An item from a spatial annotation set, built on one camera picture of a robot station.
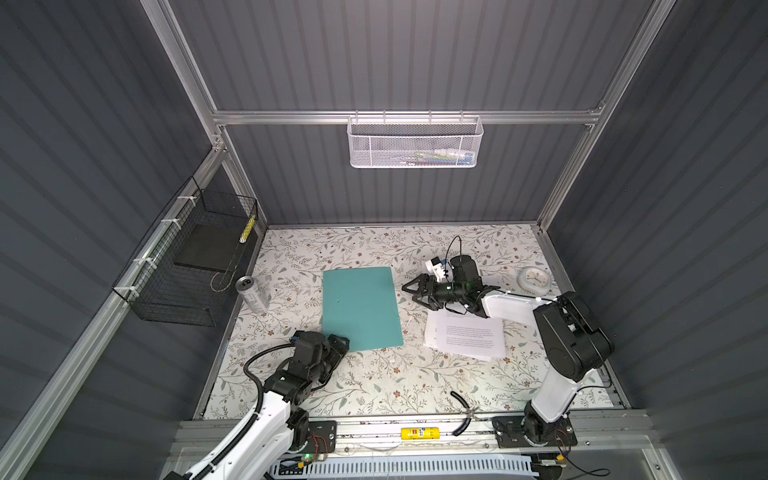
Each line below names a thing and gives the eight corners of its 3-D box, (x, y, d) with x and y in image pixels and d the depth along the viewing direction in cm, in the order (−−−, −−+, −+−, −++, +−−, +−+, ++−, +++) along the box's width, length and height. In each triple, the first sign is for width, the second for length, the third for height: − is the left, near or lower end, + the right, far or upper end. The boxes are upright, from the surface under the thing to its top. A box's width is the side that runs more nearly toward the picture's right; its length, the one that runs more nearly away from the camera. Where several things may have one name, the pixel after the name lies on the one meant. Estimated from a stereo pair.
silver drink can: (251, 314, 98) (232, 290, 86) (256, 300, 101) (238, 275, 90) (268, 314, 98) (251, 290, 86) (272, 300, 101) (257, 275, 90)
